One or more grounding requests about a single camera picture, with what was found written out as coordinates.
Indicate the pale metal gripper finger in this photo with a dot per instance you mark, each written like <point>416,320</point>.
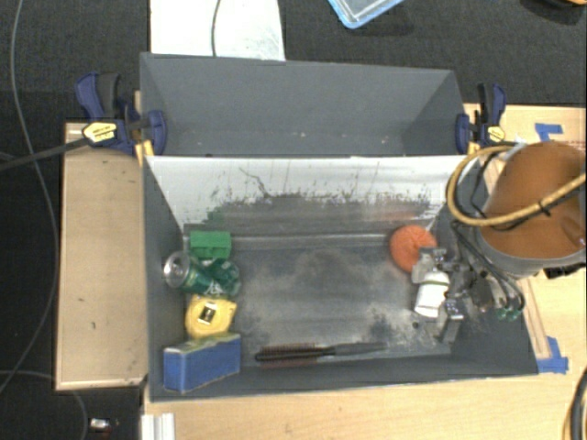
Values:
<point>431,259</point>
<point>453,319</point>

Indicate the small white bottle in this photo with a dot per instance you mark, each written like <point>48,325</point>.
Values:
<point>431,293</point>

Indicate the orange ball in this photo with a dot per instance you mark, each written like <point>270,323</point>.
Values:
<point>406,248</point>

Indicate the grey metal bin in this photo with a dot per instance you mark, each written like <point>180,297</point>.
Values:
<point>321,291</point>

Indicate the green block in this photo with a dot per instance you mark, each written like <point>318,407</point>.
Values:
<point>208,242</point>

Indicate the yellow tape measure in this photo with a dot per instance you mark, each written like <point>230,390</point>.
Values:
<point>208,316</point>

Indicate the green drink can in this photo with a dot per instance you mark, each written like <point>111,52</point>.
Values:
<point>197,278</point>

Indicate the blue sponge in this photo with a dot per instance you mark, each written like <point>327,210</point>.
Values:
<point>202,365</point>

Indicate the pale wood board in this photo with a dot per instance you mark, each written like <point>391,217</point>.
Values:
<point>101,255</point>

